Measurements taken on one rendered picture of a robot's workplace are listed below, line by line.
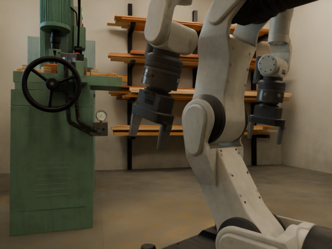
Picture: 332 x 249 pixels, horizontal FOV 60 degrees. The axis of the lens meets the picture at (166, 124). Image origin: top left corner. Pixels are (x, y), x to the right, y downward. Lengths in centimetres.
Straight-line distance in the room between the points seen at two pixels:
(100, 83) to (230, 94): 109
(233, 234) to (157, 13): 55
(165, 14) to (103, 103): 362
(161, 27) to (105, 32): 380
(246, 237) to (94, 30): 396
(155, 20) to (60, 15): 135
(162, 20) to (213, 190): 47
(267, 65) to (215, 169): 40
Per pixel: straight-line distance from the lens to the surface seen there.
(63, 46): 208
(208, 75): 84
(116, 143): 421
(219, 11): 82
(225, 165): 81
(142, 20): 400
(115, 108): 422
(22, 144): 177
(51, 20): 195
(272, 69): 100
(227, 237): 78
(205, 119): 78
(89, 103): 176
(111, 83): 179
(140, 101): 69
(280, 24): 106
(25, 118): 177
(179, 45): 67
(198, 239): 110
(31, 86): 178
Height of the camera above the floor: 58
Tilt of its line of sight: 1 degrees up
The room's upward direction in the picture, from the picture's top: straight up
